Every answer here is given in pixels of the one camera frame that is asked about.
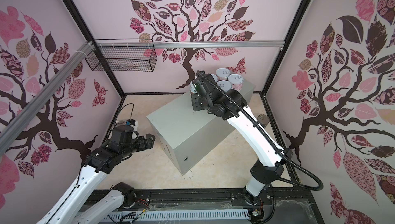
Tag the black corner frame post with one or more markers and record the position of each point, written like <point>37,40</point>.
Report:
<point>74,12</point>

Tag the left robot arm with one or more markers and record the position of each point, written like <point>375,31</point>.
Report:
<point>123,143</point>

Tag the grey metal cabinet box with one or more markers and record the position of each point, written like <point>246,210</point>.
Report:
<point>187,136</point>

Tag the orange labelled can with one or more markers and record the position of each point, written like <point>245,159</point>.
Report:
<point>215,78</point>

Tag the aluminium rail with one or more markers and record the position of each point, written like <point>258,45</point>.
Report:
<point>11,132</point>
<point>210,44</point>

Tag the black right corner post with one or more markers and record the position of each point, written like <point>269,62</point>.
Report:
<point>296,22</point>

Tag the black wire mesh basket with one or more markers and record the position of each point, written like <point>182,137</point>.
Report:
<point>135,56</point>

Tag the white slotted cable duct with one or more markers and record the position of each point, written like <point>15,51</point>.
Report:
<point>178,217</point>

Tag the brown labelled can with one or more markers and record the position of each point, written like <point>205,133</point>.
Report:
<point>263,120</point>

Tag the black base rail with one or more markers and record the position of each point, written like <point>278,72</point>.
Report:
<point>222,198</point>

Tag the left aluminium rail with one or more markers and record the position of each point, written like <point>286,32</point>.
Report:
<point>11,132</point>

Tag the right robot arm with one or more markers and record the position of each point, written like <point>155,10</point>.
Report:
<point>232,107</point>

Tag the pink white labelled can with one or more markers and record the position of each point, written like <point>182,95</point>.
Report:
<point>236,81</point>

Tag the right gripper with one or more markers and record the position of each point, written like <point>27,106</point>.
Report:
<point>195,98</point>

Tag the small light blue can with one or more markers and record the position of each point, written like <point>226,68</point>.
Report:
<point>192,89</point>

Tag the back aluminium rail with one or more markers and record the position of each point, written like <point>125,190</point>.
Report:
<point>210,44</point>

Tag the grey teal can front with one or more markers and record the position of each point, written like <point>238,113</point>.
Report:
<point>224,85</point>

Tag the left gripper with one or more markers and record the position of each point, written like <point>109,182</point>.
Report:
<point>149,142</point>

